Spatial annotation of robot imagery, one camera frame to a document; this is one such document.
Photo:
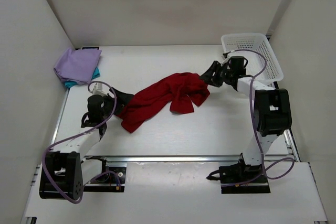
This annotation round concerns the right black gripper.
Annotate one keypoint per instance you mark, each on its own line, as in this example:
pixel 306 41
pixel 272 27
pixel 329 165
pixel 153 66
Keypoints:
pixel 209 77

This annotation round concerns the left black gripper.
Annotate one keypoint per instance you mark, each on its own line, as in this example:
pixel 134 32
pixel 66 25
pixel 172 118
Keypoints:
pixel 123 99

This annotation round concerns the red item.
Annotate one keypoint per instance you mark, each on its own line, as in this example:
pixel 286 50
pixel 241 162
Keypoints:
pixel 181 90

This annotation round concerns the purple t shirt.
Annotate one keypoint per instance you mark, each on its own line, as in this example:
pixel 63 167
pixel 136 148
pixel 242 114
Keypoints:
pixel 77 65

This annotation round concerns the teal t shirt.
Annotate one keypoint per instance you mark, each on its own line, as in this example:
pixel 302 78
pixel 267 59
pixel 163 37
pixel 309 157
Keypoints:
pixel 71 83

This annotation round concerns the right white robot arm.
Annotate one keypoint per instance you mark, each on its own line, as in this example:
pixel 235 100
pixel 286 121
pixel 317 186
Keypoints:
pixel 269 107

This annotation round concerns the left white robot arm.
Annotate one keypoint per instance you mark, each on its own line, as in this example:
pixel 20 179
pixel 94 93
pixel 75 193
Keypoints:
pixel 66 166

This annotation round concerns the white plastic basket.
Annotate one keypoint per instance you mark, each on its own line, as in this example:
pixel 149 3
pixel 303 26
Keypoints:
pixel 256 48

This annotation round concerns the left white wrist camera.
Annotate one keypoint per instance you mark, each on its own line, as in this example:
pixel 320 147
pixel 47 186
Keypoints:
pixel 98 90

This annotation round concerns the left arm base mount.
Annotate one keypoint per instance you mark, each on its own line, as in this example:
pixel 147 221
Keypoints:
pixel 101 174

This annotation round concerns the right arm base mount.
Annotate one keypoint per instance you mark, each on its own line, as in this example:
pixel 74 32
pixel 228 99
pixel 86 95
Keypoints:
pixel 241 178

